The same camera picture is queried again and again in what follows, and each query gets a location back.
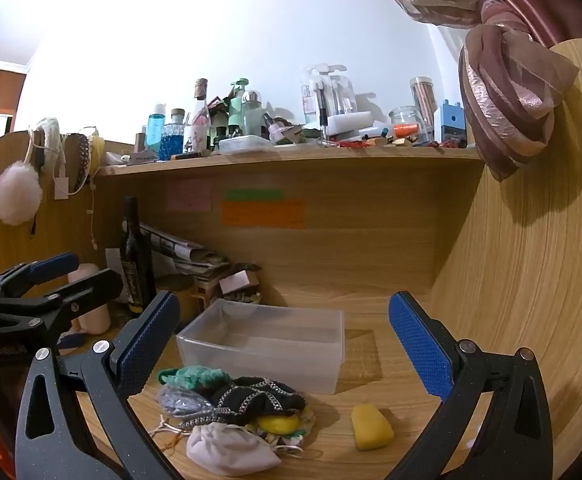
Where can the small wooden stand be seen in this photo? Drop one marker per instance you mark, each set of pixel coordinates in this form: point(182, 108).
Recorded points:
point(206, 295)

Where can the tall clear stick tube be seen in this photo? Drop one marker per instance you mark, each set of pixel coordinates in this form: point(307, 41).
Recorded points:
point(423, 102)

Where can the white foam block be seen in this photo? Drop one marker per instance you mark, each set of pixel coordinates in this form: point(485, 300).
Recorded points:
point(351, 122)

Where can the green sticky note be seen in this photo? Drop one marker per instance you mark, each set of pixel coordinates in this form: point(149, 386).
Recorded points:
point(254, 194)

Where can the blue bead glass bottle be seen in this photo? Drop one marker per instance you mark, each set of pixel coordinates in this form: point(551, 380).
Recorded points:
point(172, 142)

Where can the white fuzzy headband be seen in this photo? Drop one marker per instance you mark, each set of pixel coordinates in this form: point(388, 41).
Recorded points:
point(50, 132)

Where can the small brown cardboard box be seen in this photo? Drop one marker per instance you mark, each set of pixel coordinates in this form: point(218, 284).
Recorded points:
point(238, 282)

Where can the yellow round soft toy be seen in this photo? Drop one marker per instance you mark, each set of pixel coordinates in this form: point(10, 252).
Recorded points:
point(277, 424)

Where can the wooden shelf board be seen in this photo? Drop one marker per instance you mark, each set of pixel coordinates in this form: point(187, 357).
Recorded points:
point(296, 160)

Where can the clear plastic storage box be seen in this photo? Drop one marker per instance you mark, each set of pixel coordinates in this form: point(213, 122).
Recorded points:
point(271, 345)

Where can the orange sticky note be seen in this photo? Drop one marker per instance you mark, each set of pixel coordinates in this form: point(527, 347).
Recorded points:
point(263, 214)

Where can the green knitted pouch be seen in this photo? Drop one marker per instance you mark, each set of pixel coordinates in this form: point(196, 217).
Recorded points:
point(196, 376)

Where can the blue pencil sharpener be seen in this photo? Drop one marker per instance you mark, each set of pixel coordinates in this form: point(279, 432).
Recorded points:
point(450, 127)

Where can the yellow sponge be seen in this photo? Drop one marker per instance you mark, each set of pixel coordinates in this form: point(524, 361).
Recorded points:
point(371, 427)

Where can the packaged white pump bottles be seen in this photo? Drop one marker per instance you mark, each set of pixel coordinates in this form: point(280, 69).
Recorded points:
point(328, 92)

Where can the grey mesh pouch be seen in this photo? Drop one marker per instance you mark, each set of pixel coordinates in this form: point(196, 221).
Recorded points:
point(183, 401)

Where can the white fluffy pompom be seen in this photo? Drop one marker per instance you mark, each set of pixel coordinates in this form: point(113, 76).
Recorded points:
point(17, 194)

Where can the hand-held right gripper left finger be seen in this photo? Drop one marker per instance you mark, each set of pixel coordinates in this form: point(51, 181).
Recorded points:
point(150, 347)

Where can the pink sticky note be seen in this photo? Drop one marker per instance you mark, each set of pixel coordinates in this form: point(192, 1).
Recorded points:
point(189, 195)

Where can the dark wine bottle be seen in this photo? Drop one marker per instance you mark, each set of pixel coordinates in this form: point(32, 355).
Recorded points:
point(133, 265)

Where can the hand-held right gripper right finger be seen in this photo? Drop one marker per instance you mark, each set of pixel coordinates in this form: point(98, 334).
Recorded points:
point(418, 347)

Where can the clear corked flower bottle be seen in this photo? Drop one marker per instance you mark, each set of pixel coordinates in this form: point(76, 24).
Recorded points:
point(200, 125)

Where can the glass jar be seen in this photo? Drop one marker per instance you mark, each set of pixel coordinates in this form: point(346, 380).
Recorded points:
point(404, 117)

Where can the patterned dark headband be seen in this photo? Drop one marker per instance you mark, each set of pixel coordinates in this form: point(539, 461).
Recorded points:
point(84, 155)

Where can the silver cap clear bottle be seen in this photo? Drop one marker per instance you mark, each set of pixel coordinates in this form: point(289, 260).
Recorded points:
point(252, 115)

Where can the green pump bottle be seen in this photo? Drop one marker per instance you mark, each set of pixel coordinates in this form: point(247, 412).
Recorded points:
point(236, 112)

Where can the pink pillar candle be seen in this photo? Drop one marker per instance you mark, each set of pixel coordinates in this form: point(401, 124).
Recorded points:
point(93, 317)

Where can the folded newspapers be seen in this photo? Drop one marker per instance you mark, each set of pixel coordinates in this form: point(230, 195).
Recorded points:
point(186, 252)

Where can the white price tag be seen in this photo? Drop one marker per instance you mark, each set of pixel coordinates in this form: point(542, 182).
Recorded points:
point(62, 187)

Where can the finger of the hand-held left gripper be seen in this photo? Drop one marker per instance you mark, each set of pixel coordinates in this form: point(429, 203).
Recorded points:
point(53, 264)
point(88, 290)

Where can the light blue liquid bottle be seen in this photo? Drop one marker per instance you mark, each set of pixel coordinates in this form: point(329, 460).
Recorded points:
point(155, 132)

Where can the pink sheer curtain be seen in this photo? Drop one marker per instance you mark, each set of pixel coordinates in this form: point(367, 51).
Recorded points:
point(506, 85)

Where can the clear plastic tray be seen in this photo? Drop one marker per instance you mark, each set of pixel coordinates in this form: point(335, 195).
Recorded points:
point(246, 144)

